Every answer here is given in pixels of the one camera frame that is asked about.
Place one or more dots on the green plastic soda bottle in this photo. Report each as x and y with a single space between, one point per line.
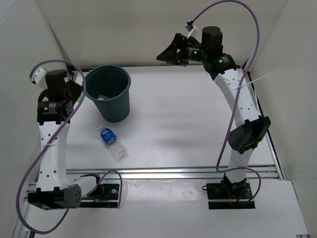
80 97

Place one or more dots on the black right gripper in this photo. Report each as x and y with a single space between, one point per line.
170 56

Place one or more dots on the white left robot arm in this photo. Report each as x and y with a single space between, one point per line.
53 189

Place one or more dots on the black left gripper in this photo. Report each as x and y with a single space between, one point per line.
76 88

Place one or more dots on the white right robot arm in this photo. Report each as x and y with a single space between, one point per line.
251 126

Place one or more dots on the dark teal plastic bin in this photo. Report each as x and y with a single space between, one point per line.
113 82

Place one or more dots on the aluminium table frame rail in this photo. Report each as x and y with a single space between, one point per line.
265 172

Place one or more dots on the white label clear bottle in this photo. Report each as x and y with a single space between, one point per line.
103 98

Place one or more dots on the blue label clear bottle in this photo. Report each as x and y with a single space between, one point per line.
113 144

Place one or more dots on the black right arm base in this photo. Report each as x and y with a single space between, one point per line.
220 199

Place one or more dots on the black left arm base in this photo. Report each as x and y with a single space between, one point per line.
106 195

